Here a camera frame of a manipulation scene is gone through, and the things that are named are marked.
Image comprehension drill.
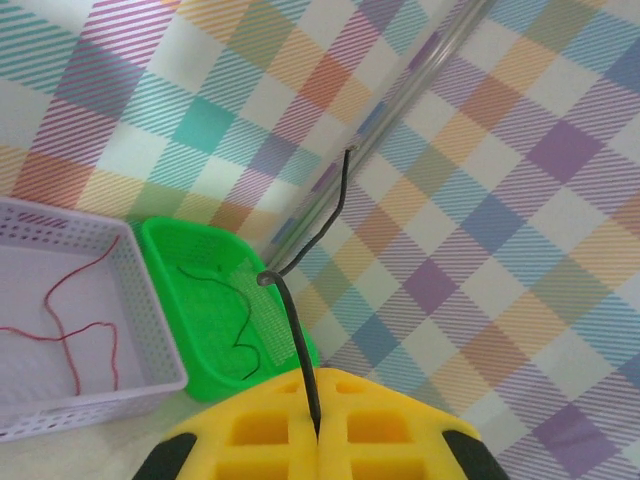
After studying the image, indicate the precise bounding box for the thin red wire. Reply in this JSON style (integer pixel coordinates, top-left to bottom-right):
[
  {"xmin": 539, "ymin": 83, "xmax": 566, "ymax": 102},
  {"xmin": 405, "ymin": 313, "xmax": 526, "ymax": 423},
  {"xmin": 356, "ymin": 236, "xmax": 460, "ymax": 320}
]
[
  {"xmin": 0, "ymin": 322, "xmax": 121, "ymax": 392},
  {"xmin": 43, "ymin": 234, "xmax": 121, "ymax": 396}
]

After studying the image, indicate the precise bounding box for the purple plastic basket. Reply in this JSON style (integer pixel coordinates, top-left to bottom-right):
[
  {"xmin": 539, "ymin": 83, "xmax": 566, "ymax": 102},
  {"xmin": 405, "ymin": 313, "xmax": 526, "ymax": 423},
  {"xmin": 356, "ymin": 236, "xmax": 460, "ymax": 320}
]
[{"xmin": 0, "ymin": 197, "xmax": 190, "ymax": 444}]

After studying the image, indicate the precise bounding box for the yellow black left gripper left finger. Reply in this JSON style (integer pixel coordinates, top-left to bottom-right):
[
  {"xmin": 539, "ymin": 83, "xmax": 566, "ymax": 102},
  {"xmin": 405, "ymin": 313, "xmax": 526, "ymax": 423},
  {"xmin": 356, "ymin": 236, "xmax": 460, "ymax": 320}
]
[{"xmin": 132, "ymin": 370, "xmax": 320, "ymax": 480}]

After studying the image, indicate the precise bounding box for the thin black wire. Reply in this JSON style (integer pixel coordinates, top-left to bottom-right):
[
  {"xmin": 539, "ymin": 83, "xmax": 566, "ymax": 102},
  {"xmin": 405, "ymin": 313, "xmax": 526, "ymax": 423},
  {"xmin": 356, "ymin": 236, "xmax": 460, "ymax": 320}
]
[
  {"xmin": 177, "ymin": 264, "xmax": 261, "ymax": 382},
  {"xmin": 255, "ymin": 144, "xmax": 359, "ymax": 432}
]

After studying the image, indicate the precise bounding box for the green plastic basket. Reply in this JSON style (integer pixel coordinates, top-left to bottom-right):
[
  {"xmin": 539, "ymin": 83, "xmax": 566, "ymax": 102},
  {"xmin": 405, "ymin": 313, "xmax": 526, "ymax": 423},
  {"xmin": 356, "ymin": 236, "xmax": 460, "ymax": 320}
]
[{"xmin": 141, "ymin": 215, "xmax": 321, "ymax": 405}]

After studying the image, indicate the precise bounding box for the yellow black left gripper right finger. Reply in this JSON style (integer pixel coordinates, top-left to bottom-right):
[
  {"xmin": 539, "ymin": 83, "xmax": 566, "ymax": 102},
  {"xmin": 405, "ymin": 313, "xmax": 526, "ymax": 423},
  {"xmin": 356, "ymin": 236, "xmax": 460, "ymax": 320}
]
[{"xmin": 315, "ymin": 367, "xmax": 511, "ymax": 480}]

